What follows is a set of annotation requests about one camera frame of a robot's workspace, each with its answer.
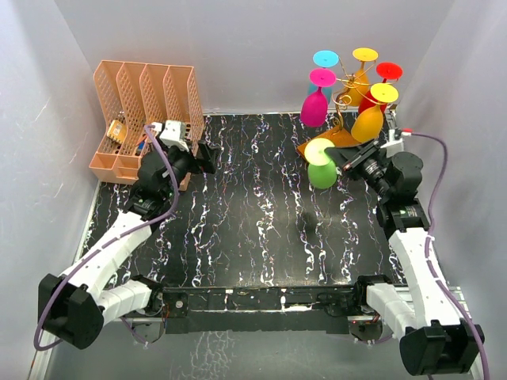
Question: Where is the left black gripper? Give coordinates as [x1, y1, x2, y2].
[162, 141, 220, 200]

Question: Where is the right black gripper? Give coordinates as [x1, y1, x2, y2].
[325, 139, 393, 200]

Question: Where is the green wine glass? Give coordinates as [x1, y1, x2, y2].
[303, 138, 337, 189]

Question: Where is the yellow-orange wine glass front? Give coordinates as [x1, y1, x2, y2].
[351, 83, 398, 143]

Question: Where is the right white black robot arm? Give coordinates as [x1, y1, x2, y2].
[324, 140, 490, 379]

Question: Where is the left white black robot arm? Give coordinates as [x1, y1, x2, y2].
[34, 139, 220, 351]

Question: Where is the magenta wine glass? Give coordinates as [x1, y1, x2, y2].
[300, 68, 337, 127]

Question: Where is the orange wine glass rear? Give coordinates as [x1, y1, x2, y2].
[345, 47, 379, 107]

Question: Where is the red wine glass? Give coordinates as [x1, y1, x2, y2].
[358, 62, 403, 113]

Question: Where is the cyan wine glass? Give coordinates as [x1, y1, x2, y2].
[313, 50, 340, 102]

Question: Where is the yellow tag in organizer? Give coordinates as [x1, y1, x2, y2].
[106, 120, 128, 144]

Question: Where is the peach plastic file organizer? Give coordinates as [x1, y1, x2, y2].
[90, 60, 205, 184]

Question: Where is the black front base bar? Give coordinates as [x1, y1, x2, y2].
[162, 286, 360, 334]

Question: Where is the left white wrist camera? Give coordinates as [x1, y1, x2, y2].
[148, 120, 189, 152]

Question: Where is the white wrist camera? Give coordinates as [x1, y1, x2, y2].
[148, 120, 189, 152]
[384, 127, 413, 149]

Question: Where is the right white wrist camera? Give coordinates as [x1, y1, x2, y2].
[384, 127, 413, 149]

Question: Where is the gold wire glass rack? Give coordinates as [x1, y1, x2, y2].
[307, 60, 398, 147]

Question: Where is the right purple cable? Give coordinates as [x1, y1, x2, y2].
[352, 132, 492, 380]

